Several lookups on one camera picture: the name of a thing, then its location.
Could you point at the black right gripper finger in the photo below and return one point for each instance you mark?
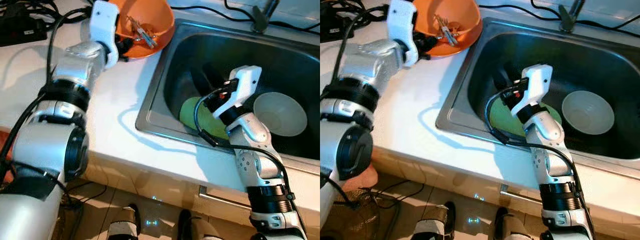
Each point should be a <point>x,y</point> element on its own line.
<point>201,82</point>
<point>510,76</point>
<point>499,82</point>
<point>214,76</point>

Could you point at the metal cutlery utensil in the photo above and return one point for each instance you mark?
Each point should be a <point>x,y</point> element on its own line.
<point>448,31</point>
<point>142,31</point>

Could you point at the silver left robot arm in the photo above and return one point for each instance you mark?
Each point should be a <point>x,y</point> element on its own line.
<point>365,65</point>
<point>70,65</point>

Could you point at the white kitchen cabinet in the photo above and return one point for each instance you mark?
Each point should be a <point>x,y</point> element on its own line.
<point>150,185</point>
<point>450,180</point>

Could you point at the green plate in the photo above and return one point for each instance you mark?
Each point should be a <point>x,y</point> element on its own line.
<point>192,117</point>
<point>502,120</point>

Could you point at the stainless steel sink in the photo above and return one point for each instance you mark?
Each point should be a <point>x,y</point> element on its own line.
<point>590,55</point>
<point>225,50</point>

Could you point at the grey bowl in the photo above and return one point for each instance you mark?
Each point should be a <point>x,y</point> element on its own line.
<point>587,112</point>
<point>280,115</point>

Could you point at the dark metal faucet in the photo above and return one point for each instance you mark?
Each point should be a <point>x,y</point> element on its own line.
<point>568,20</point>
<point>261,20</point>

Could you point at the black power strip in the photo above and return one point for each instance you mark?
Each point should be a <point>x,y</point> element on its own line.
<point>335,30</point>
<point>20,32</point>

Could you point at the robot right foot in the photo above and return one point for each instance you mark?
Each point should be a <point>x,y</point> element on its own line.
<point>195,229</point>
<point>512,227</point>

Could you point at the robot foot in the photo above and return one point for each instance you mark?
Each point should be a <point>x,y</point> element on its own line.
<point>122,225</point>
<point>512,227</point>
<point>434,224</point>
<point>195,229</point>

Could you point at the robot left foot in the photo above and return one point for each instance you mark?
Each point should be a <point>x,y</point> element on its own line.
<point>434,224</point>
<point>122,225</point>

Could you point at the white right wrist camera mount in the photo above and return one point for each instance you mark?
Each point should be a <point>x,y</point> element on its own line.
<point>247,80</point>
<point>537,80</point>

